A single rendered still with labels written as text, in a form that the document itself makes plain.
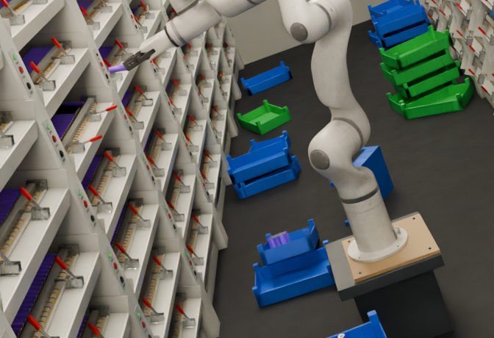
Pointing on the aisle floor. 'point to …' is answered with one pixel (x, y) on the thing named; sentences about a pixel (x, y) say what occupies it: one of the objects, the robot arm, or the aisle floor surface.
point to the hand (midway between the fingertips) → (131, 62)
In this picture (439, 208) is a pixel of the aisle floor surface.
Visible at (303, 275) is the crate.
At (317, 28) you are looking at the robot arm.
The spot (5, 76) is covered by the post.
